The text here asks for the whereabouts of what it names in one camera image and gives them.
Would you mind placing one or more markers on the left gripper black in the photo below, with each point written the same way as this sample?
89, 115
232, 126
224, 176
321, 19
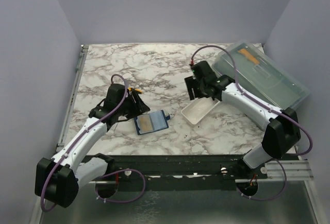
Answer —
139, 106

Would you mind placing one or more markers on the black mounting rail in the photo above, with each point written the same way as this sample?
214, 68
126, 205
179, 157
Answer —
137, 181

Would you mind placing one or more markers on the gold credit card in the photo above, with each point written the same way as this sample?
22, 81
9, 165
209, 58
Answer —
145, 124

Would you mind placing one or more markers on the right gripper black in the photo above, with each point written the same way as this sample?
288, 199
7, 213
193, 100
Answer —
190, 83

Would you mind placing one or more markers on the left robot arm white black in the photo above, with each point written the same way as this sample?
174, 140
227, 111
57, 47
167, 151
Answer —
59, 178

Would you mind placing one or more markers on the white plastic tray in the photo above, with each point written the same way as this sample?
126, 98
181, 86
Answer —
198, 109

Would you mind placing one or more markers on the aluminium extrusion rail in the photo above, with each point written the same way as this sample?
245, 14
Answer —
289, 170

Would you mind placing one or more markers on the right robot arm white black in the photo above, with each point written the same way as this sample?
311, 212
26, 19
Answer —
280, 128

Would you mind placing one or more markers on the orange item inside box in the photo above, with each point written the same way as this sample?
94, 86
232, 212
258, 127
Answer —
249, 56

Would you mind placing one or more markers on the yellow black handled screwdriver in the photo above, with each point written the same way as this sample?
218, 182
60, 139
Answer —
135, 90

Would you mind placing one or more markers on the grey lidded storage box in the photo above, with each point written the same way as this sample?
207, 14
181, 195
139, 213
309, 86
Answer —
267, 80

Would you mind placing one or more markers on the blue leather card holder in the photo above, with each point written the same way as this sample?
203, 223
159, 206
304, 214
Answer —
159, 120

